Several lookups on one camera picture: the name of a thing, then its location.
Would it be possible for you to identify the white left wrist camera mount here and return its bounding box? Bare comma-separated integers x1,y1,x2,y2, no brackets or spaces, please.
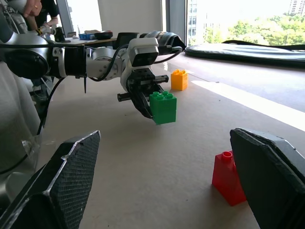
120,37,160,93

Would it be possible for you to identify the black hanging torso cable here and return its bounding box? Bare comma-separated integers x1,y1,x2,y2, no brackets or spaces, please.
0,77,66,175

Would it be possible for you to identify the bystander in dark clothes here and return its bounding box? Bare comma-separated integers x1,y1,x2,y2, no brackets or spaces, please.
23,0,61,36

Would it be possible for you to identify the wooden background desk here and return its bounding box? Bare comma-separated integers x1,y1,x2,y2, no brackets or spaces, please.
63,37,118,49

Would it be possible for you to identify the green plastic building cube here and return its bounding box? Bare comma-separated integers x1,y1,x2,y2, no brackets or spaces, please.
149,91,178,125

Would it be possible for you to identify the grey robot torso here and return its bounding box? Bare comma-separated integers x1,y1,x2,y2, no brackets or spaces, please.
0,61,50,210

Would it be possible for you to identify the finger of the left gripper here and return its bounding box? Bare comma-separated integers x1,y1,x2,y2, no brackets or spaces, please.
152,82,167,94
130,91,154,120

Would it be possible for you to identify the bystander bare hand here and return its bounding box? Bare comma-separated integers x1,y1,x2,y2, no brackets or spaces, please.
23,0,42,18

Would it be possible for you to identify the red plastic building cube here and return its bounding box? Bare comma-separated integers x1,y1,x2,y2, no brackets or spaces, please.
212,150,247,207

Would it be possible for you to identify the black monitor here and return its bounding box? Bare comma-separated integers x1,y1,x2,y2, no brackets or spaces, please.
115,32,140,50

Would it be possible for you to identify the flat black zipped bag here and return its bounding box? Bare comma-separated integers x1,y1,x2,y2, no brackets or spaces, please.
184,40,305,69

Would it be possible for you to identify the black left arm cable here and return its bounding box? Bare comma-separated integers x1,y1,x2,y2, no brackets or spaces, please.
89,43,131,83

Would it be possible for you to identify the orange plastic building cube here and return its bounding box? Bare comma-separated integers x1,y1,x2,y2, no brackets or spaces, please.
170,69,189,92

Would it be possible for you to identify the black camera plug cable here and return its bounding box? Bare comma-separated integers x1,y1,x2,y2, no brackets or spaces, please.
154,46,183,64

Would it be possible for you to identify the black crumpled bag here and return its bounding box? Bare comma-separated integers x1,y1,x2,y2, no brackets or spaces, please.
139,30,187,54

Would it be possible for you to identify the blue plastic tray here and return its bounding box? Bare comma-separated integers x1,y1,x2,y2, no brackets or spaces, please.
78,33,96,41

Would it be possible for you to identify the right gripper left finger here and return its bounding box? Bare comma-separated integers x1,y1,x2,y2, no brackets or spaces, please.
0,130,102,229

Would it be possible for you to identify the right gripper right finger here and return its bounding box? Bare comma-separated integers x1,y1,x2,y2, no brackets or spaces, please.
229,127,305,229

